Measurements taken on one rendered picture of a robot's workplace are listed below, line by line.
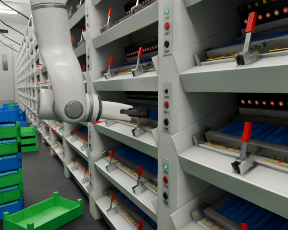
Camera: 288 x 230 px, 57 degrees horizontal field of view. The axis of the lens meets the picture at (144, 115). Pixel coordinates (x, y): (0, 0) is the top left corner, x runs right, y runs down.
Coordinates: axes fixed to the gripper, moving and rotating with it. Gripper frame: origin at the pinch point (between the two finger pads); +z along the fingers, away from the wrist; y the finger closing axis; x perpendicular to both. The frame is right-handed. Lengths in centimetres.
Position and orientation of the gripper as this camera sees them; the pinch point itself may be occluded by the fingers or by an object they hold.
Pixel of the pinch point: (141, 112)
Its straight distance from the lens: 86.7
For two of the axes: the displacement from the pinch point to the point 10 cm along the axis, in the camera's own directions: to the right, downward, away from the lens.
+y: 4.6, 0.9, -8.9
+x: 1.0, -9.9, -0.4
